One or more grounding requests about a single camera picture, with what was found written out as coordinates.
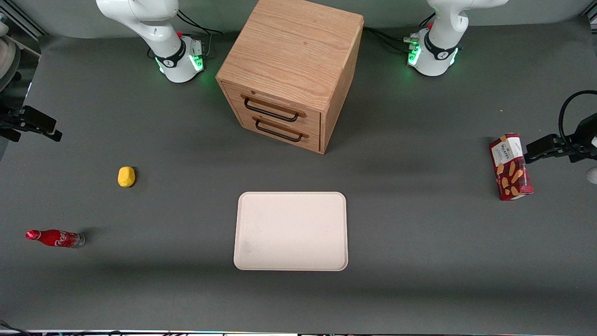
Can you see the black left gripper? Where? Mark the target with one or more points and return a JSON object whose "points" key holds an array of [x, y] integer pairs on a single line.
{"points": [[572, 145]]}

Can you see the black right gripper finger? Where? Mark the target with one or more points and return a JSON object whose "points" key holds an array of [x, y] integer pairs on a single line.
{"points": [[39, 121], [9, 128]]}

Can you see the red coke bottle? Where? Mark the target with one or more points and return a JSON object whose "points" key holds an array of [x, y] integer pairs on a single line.
{"points": [[56, 238]]}

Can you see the beige rectangular tray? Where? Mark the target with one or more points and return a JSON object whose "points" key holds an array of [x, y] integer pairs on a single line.
{"points": [[291, 231]]}

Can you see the red tartan biscuit box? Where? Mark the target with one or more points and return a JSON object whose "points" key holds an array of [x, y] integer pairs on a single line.
{"points": [[510, 168]]}

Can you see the beige round object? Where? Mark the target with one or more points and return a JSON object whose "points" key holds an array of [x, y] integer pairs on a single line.
{"points": [[7, 60]]}

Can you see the yellow toy lemon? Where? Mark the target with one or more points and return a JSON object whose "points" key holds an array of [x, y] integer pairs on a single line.
{"points": [[126, 177]]}

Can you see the wooden drawer front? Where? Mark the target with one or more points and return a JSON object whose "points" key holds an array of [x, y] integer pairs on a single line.
{"points": [[312, 140], [233, 95]]}

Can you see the wooden two-drawer cabinet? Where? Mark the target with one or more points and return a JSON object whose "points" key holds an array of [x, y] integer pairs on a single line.
{"points": [[294, 46]]}

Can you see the aluminium frame rail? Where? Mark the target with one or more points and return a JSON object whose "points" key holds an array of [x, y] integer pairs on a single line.
{"points": [[591, 15], [23, 21]]}

